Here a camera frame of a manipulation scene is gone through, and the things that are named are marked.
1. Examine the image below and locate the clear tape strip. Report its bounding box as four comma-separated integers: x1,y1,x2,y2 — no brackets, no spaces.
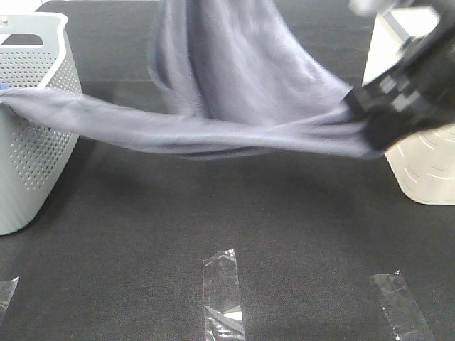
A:
0,277,20,323
203,249,245,340
369,270,435,341

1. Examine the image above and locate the grey towel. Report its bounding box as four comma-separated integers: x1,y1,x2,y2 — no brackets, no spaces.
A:
1,1,378,158

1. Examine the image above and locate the clear tape strip left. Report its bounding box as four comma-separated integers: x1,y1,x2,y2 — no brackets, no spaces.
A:
0,277,20,323

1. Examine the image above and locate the clear tape strip centre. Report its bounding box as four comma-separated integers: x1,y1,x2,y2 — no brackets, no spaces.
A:
203,249,245,340

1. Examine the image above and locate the white lidded storage box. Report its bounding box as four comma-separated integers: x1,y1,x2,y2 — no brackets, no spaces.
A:
363,5,454,205

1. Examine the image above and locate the clear tape strip right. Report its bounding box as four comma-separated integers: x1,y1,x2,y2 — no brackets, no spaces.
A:
369,270,435,341

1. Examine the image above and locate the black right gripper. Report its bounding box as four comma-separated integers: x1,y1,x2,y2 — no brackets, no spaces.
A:
345,23,454,151

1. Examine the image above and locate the grey perforated laundry basket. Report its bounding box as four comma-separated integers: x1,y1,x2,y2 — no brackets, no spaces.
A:
1,12,82,235

